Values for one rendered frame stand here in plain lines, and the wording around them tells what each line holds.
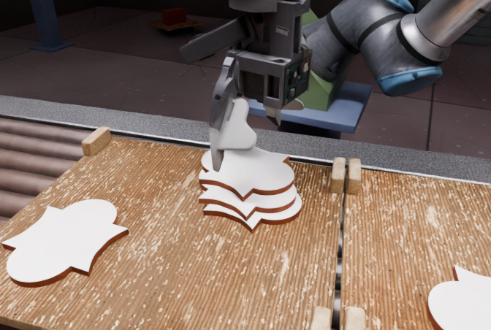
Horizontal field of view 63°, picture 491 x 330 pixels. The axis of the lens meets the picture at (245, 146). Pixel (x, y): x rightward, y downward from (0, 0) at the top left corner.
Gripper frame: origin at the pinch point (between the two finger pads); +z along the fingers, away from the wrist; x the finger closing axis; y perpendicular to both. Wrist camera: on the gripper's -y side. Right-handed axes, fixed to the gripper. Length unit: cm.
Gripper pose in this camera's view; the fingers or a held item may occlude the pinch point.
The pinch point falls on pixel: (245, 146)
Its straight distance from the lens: 54.7
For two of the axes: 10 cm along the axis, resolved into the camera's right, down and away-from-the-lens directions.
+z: 0.0, 8.6, 5.0
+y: 8.3, 2.8, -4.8
